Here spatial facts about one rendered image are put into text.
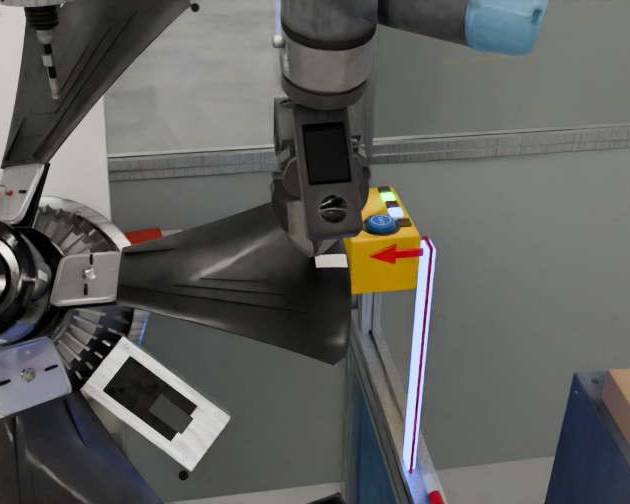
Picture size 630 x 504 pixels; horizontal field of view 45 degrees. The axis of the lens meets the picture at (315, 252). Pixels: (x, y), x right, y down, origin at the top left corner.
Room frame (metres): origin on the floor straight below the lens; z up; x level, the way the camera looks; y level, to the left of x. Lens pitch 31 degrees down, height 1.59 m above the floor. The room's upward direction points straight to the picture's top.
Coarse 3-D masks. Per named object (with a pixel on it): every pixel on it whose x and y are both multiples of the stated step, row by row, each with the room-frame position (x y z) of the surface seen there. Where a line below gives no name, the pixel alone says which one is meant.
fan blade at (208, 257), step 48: (192, 240) 0.69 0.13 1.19; (240, 240) 0.68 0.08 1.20; (288, 240) 0.68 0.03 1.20; (144, 288) 0.60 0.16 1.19; (192, 288) 0.61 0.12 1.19; (240, 288) 0.61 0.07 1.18; (288, 288) 0.62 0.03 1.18; (336, 288) 0.62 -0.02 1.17; (288, 336) 0.57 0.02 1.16; (336, 336) 0.57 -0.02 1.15
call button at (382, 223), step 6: (372, 216) 0.95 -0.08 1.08; (378, 216) 0.95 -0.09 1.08; (384, 216) 0.95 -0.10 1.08; (390, 216) 0.95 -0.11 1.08; (372, 222) 0.93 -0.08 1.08; (378, 222) 0.93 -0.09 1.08; (384, 222) 0.93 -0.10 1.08; (390, 222) 0.93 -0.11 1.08; (372, 228) 0.92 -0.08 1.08; (378, 228) 0.92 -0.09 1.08; (384, 228) 0.92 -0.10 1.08; (390, 228) 0.92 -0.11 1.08
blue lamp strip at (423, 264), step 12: (420, 264) 0.69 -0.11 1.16; (420, 276) 0.69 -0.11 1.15; (420, 288) 0.68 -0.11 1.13; (420, 300) 0.68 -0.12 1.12; (420, 312) 0.68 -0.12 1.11; (420, 324) 0.68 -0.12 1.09; (420, 336) 0.68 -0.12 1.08; (408, 396) 0.69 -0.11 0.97; (408, 408) 0.69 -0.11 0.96; (408, 420) 0.69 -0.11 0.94; (408, 432) 0.68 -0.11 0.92; (408, 444) 0.68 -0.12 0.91; (408, 456) 0.68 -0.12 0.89; (408, 468) 0.68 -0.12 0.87
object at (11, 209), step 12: (12, 168) 0.71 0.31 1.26; (24, 168) 0.69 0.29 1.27; (36, 168) 0.67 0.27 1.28; (0, 180) 0.71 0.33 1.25; (12, 180) 0.69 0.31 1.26; (24, 180) 0.68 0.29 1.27; (36, 180) 0.66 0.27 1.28; (0, 204) 0.68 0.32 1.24; (12, 204) 0.66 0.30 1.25; (24, 204) 0.64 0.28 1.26; (0, 216) 0.66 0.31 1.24; (12, 216) 0.64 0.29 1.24
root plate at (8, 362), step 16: (0, 352) 0.57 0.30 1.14; (16, 352) 0.58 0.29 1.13; (32, 352) 0.59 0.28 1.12; (48, 352) 0.60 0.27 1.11; (0, 368) 0.55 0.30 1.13; (16, 368) 0.56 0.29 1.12; (16, 384) 0.55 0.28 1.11; (32, 384) 0.56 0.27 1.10; (48, 384) 0.57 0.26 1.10; (64, 384) 0.58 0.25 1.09; (0, 400) 0.53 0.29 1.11; (16, 400) 0.54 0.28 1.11; (32, 400) 0.55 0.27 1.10; (48, 400) 0.56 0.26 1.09; (0, 416) 0.52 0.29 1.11
